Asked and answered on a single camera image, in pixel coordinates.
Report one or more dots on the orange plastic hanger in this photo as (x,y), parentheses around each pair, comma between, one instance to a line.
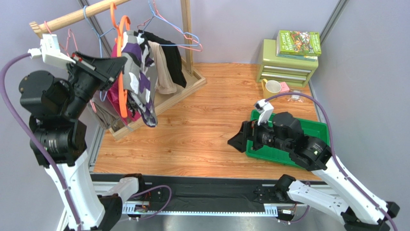
(122,93)

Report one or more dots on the green treehouse book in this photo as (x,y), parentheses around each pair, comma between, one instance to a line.
(298,43)

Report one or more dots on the beige trousers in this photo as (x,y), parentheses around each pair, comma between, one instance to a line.
(161,69)

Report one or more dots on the purple camouflage trousers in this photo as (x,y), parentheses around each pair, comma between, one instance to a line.
(145,99)

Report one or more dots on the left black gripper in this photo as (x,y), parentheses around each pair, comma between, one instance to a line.
(108,67)

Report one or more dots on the pink small box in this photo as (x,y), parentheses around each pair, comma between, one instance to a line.
(284,87)

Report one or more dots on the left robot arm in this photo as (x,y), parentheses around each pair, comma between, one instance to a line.
(58,141)

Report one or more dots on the green drawer cabinet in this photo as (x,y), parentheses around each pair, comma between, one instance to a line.
(294,72)

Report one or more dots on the yellow mug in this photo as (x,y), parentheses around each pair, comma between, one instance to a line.
(270,88)

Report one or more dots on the red wire hanger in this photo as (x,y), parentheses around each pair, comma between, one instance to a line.
(182,35)

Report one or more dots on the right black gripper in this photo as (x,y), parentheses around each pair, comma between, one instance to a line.
(250,134)

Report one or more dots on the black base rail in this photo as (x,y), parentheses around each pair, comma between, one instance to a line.
(191,194)

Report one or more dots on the small clear plastic bag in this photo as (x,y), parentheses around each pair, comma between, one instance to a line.
(295,98)

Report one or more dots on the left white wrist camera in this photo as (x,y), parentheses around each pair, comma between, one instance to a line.
(50,52)

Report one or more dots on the pink trousers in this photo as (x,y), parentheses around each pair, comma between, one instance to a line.
(131,73)

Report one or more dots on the light blue wire hanger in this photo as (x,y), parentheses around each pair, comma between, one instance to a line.
(102,41)

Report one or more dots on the pink wire hanger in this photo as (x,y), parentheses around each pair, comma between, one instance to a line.
(70,35)

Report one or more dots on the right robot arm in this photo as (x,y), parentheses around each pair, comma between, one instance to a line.
(350,207)

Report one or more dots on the grey trousers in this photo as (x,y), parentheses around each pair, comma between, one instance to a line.
(106,115)

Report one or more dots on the black trousers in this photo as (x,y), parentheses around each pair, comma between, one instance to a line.
(172,56)

